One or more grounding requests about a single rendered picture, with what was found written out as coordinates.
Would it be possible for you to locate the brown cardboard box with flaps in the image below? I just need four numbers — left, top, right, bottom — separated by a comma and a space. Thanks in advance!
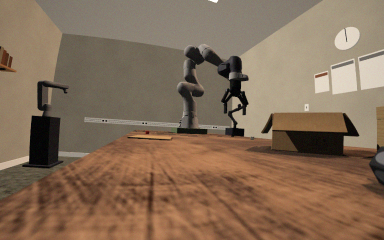
261, 112, 360, 156

